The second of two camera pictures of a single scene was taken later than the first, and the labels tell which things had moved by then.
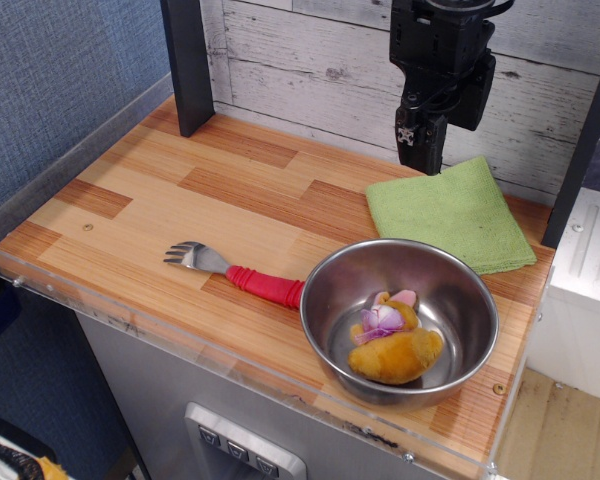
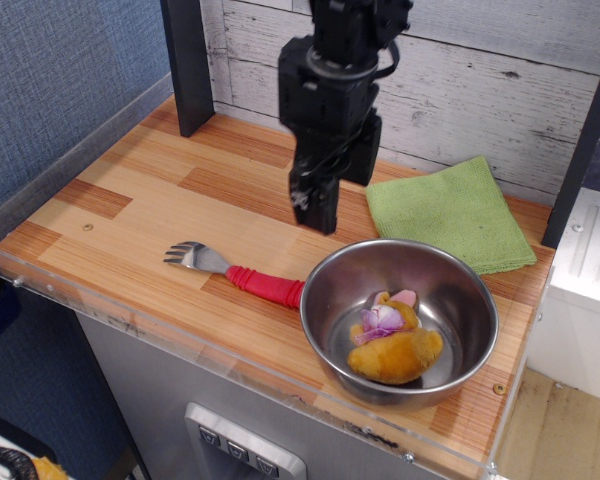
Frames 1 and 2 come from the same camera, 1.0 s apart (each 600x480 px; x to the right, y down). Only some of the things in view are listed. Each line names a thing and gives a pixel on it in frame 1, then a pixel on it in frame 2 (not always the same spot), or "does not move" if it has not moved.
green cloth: x=461 y=207 does not move
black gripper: x=433 y=41 to x=312 y=101
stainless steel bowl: x=400 y=325 does not move
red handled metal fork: x=197 y=257 does not move
